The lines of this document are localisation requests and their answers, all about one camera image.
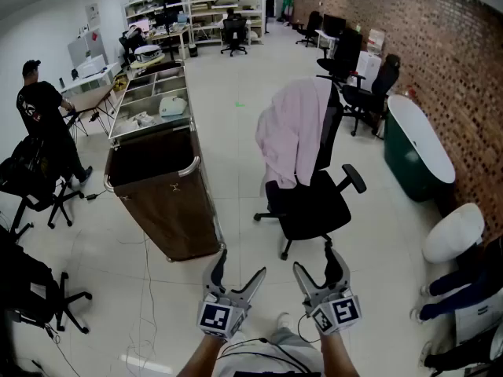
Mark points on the white shelving unit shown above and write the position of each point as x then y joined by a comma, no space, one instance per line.
226,10
157,8

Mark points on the white cardboard boxes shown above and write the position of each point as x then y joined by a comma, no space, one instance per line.
368,67

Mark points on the person's white shoe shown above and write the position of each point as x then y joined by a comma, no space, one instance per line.
284,320

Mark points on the black monitor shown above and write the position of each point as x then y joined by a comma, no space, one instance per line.
334,25

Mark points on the white folded linen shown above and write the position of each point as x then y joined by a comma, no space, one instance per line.
173,106

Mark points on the white toilet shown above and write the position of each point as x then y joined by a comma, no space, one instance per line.
452,234

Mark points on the person's right forearm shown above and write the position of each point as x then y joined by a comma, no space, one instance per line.
338,356

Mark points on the wooden folding table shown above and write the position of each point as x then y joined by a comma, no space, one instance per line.
92,96

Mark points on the black mesh office chair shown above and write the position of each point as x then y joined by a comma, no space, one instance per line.
345,51

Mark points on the black power adapter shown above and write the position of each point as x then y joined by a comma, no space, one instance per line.
92,196

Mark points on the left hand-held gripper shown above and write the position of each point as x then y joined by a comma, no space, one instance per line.
220,315

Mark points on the pink clothing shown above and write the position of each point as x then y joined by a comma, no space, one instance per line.
292,132

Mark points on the black swivel chair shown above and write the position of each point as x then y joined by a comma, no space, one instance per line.
27,179
31,285

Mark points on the green and white bathtub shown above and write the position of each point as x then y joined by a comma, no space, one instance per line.
416,147

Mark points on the brown laundry cart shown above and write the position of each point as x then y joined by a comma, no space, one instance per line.
165,179

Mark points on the white desk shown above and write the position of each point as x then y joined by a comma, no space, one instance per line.
94,73

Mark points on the person's left forearm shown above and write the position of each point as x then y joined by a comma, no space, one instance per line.
200,357

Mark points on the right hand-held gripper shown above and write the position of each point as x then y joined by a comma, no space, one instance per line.
337,308

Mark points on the black high-back office chair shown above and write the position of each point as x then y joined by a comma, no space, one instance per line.
365,92

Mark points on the person's white clothing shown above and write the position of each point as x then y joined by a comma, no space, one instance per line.
271,357

